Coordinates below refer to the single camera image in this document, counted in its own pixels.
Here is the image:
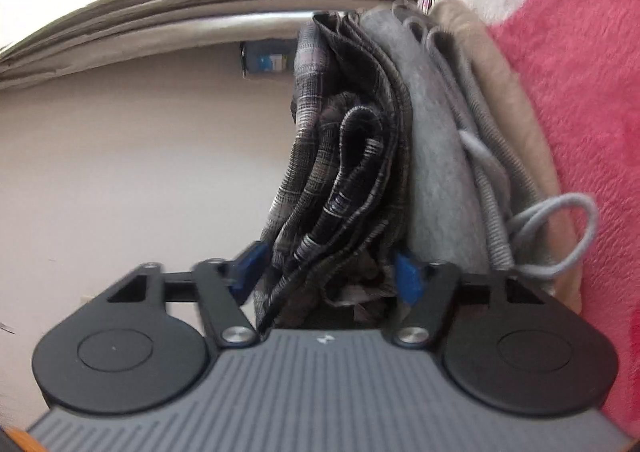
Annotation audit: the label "black white plaid garment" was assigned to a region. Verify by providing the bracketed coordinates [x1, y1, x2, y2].
[255, 12, 412, 332]

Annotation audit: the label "folded grey blanket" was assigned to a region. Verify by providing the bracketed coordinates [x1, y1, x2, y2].
[360, 2, 598, 282]

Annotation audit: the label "pink floral bed blanket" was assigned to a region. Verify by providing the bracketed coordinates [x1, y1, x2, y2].
[416, 0, 640, 438]

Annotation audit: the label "dark water dispenser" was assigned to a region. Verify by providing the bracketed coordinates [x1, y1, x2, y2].
[240, 38, 297, 76]

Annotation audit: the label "grey curtain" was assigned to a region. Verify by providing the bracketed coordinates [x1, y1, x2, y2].
[1, 0, 384, 89]

